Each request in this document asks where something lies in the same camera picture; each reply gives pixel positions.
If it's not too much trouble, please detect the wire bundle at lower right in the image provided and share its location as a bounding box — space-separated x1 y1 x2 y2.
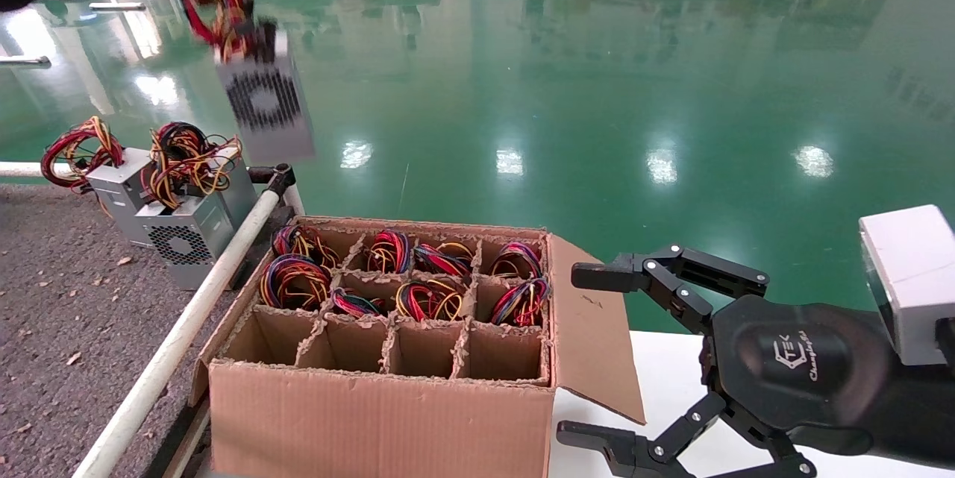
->
270 224 342 266

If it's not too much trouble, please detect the cardboard cell divider grid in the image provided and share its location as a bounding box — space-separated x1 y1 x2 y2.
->
224 228 554 387

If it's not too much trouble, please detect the black pipe corner connector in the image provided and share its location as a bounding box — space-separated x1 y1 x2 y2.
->
248 163 297 201

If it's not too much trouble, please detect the grey felt table mat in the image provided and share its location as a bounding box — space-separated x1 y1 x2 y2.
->
0 181 262 478

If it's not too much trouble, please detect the large brown cardboard box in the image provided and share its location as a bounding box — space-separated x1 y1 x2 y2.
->
188 216 647 478

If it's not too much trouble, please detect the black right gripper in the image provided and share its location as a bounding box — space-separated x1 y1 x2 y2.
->
556 245 894 478

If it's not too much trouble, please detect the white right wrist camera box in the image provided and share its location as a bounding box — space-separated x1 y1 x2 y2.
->
858 204 955 368

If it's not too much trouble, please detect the grey power supply with cables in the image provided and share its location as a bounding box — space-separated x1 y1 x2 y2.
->
134 122 260 291
394 279 465 322
166 0 316 163
258 254 333 312
40 116 155 249
413 241 476 279
366 229 413 274
328 286 389 317
489 241 545 279
490 276 553 327

